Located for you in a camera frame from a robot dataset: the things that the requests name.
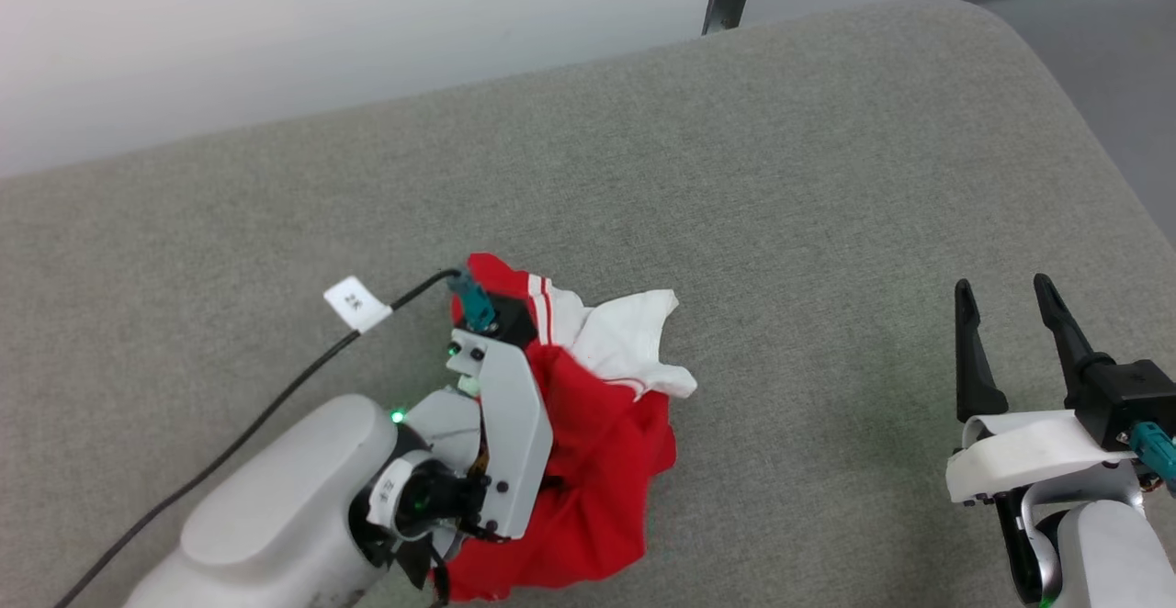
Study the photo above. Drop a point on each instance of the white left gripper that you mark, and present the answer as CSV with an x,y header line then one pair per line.
x,y
514,424

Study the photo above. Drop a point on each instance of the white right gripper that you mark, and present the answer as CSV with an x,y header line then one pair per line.
x,y
1020,452

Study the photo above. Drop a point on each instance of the red and white garment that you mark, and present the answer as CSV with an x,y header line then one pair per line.
x,y
597,443

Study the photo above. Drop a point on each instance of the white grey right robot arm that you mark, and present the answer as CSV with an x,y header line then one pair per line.
x,y
1116,553

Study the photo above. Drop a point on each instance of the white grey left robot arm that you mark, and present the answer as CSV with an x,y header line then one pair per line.
x,y
276,507

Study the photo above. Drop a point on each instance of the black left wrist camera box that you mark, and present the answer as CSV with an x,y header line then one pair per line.
x,y
510,319

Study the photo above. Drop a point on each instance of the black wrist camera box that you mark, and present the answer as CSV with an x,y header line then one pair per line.
x,y
1125,397
510,319

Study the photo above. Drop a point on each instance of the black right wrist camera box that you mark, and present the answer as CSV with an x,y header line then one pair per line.
x,y
1125,397

